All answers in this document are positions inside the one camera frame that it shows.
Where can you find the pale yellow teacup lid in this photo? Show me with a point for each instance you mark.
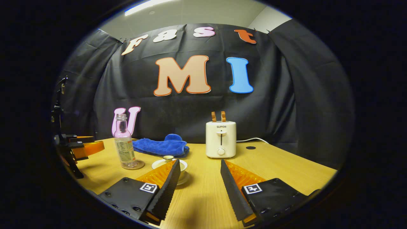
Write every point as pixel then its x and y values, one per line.
pixel 168 158

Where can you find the round cork coaster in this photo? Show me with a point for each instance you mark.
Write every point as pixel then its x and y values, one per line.
pixel 141 164

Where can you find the pale yellow teacup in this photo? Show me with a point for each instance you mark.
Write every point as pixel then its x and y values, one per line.
pixel 183 168

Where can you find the dark stand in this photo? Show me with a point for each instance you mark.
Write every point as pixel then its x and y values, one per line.
pixel 58 95

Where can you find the pale yellow saucer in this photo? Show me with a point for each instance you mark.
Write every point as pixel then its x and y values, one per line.
pixel 184 182

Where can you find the blue towel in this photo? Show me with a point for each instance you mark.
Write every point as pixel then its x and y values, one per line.
pixel 159 147

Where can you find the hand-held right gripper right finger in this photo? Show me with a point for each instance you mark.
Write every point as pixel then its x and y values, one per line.
pixel 235 190

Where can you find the clear glass water bottle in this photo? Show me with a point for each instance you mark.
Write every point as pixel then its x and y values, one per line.
pixel 125 149

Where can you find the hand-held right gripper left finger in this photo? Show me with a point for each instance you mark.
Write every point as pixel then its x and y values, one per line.
pixel 165 190

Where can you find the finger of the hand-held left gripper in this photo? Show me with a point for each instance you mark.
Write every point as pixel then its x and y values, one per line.
pixel 90 148
pixel 79 139

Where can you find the toast slice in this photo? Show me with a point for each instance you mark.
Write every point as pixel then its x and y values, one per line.
pixel 213 116
pixel 223 116

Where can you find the black backdrop cloth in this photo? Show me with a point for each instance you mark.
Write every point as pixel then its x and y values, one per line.
pixel 190 111

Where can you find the cream toaster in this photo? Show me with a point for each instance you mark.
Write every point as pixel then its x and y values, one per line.
pixel 213 140

